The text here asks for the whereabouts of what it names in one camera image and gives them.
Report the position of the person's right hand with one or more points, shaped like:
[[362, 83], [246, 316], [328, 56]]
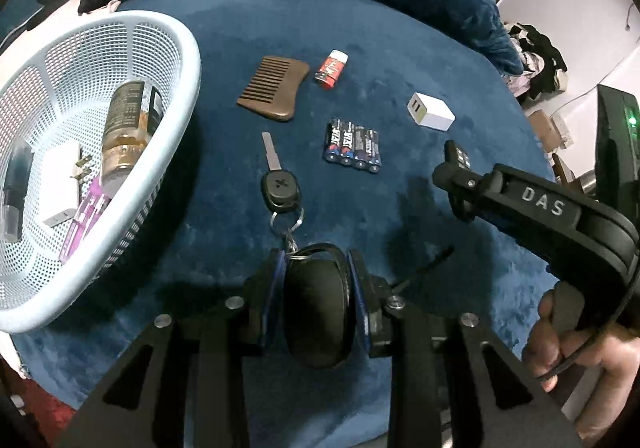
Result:
[[616, 353]]

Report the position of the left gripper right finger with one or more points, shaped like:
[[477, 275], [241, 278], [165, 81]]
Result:
[[375, 332]]

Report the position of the pack of blue batteries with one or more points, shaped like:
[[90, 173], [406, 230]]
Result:
[[352, 145]]

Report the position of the brown wooden comb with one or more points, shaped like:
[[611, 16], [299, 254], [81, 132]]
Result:
[[273, 88]]

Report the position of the amber perfume bottle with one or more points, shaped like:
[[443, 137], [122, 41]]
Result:
[[135, 112]]

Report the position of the black key with fob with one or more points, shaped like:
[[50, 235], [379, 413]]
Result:
[[317, 293]]

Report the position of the grey spray bottle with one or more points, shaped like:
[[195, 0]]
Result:
[[14, 190]]

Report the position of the purple lighter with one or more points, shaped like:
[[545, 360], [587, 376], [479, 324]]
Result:
[[89, 212]]

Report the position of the cardboard box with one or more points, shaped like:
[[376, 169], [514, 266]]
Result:
[[545, 130]]

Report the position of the red white lighter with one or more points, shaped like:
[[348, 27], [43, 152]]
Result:
[[331, 69]]

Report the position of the black car remote fob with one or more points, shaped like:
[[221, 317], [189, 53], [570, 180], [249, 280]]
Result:
[[454, 154]]

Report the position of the white usb charger cube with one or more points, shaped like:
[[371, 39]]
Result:
[[430, 112]]

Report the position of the pile of clothes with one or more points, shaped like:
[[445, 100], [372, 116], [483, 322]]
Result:
[[544, 68]]

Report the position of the light blue plastic basket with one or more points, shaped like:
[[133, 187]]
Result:
[[55, 92]]

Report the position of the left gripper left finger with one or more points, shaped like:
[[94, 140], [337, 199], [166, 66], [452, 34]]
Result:
[[261, 295]]

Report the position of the white charger in basket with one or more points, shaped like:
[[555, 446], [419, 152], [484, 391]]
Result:
[[67, 177]]

